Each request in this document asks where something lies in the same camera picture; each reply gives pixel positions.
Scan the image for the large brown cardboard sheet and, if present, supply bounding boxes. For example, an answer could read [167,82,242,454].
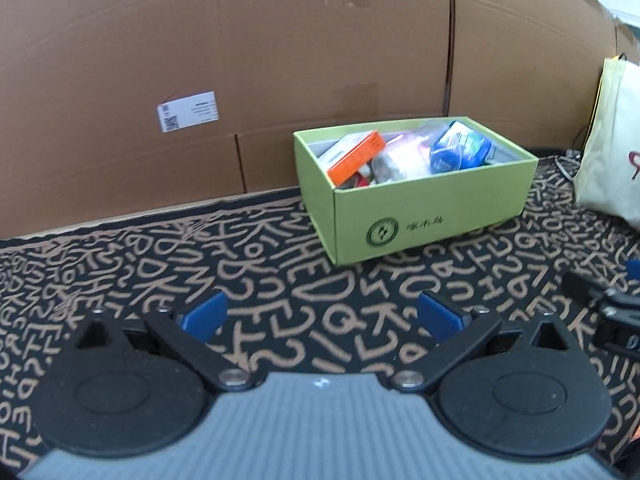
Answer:
[0,0,458,238]

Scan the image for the white shipping label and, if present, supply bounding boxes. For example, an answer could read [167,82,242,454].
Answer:
[157,90,221,134]

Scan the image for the green cardboard box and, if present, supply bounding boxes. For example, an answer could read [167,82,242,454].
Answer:
[293,116,540,267]

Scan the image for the grey cables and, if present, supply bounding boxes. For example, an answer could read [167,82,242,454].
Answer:
[551,125,593,182]

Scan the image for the blue gum container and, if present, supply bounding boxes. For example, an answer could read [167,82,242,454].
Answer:
[429,120,492,174]

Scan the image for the cream tote bag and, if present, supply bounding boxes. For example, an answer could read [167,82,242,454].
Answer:
[573,57,640,231]

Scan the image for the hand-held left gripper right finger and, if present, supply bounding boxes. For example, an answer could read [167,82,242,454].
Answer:
[389,291,581,392]

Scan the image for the black letter-patterned mat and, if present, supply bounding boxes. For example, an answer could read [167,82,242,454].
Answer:
[0,147,640,480]

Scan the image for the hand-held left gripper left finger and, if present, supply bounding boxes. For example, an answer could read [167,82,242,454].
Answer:
[75,291,255,393]

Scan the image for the clear plastic package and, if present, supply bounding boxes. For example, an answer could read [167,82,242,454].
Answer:
[385,118,456,181]

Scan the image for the orange box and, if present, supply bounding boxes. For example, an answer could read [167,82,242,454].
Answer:
[327,129,387,186]

